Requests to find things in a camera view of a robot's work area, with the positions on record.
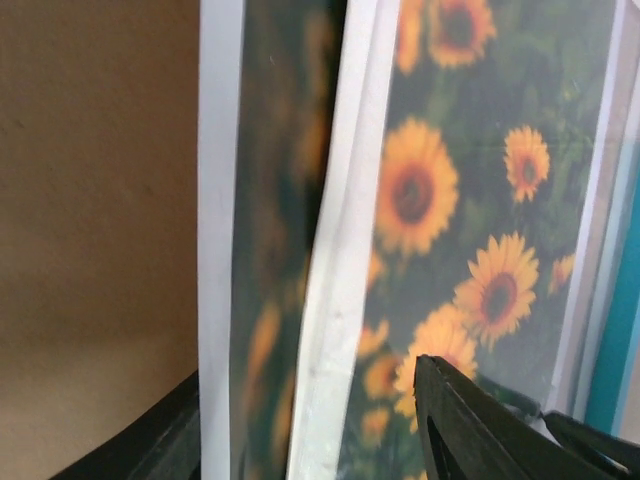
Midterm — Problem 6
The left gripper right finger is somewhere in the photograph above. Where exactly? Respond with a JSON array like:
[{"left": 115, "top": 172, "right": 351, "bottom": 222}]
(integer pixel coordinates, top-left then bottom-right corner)
[{"left": 414, "top": 355, "right": 628, "bottom": 479}]

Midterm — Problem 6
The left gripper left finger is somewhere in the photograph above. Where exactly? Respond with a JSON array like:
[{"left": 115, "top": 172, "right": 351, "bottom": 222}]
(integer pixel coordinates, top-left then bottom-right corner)
[{"left": 54, "top": 372, "right": 201, "bottom": 480}]

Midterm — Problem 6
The teal wooden picture frame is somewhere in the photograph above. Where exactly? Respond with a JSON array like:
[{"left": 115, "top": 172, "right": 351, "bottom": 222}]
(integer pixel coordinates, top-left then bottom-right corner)
[{"left": 582, "top": 151, "right": 639, "bottom": 436}]

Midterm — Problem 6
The sunflower photo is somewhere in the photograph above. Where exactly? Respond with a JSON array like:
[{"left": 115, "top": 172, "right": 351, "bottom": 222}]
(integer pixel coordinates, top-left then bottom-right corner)
[{"left": 336, "top": 1, "right": 615, "bottom": 479}]

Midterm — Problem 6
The clear glass pane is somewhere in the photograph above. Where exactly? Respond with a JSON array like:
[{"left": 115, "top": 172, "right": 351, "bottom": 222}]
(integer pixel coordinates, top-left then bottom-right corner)
[{"left": 197, "top": 1, "right": 347, "bottom": 479}]

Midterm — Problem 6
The brown frame backing board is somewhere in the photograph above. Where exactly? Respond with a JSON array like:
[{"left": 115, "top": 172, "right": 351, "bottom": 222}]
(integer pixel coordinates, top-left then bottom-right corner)
[{"left": 1, "top": 1, "right": 199, "bottom": 479}]

